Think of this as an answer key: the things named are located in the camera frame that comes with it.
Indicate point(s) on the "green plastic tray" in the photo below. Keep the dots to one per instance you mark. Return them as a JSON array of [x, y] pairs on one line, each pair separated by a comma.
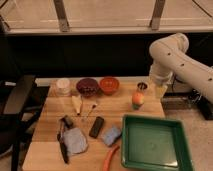
[[154, 144]]

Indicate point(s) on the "orange red bowl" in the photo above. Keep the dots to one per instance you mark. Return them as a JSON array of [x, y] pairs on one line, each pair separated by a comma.
[[109, 85]]

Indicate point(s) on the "pale banana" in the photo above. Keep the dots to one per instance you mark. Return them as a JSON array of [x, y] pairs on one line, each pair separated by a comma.
[[77, 104]]

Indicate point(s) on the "black handled knife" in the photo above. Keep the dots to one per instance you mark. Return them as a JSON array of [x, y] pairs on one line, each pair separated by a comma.
[[63, 147]]

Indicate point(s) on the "orange green toy fruit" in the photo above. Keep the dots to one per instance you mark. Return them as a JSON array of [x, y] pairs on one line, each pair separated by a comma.
[[137, 100]]

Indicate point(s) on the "dark red bowl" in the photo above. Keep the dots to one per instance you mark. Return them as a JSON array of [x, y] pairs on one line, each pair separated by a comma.
[[87, 87]]

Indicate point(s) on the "black chair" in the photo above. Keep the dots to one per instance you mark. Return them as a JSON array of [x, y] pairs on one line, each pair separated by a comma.
[[16, 117]]

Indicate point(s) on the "small metal cup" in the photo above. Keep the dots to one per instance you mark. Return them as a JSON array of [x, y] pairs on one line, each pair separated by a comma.
[[141, 86]]

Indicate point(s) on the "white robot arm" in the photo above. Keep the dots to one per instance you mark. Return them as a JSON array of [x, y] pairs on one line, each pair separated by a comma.
[[169, 56]]

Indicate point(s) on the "black equipment base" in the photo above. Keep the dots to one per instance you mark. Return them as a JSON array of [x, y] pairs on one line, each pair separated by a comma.
[[205, 107]]

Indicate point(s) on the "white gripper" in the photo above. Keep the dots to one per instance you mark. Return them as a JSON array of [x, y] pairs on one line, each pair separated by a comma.
[[160, 90]]

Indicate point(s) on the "blue sponge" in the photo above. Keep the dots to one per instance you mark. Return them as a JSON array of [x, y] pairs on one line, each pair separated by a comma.
[[111, 135]]

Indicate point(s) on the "orange carrot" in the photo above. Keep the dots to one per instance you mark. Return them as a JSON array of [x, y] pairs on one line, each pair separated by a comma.
[[109, 156]]

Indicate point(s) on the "grey blue cloth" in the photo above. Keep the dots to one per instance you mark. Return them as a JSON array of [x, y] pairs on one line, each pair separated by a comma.
[[75, 141]]

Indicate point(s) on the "small metal spoon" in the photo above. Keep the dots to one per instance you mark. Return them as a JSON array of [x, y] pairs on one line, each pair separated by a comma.
[[92, 108]]

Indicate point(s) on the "black rectangular block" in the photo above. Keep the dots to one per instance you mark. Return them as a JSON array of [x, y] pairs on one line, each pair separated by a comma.
[[96, 127]]

